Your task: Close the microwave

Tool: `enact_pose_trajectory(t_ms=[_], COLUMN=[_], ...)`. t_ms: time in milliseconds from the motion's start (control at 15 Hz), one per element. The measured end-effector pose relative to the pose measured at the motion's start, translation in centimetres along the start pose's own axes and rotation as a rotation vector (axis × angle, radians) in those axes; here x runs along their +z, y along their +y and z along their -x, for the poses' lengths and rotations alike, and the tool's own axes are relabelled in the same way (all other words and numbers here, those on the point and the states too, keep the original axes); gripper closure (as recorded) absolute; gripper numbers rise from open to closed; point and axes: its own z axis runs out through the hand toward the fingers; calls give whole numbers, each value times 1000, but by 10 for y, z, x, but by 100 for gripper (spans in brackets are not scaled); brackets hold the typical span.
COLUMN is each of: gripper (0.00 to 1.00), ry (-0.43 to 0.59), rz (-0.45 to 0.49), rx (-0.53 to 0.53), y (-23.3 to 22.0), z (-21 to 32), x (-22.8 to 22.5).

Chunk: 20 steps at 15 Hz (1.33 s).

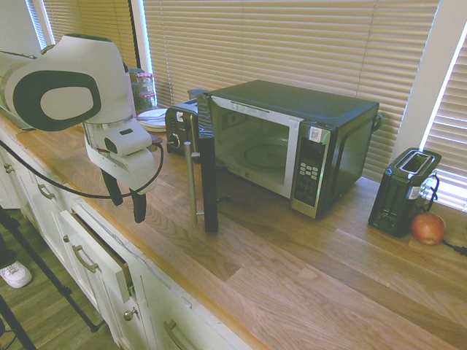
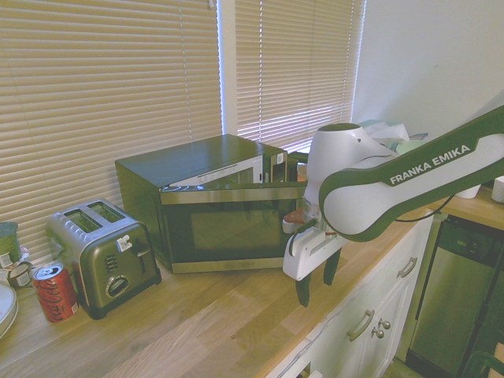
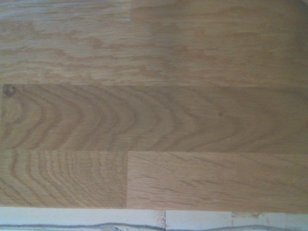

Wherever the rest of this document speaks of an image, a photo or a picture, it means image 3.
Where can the white skirting board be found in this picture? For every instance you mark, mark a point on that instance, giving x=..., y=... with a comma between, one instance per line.
x=72, y=216

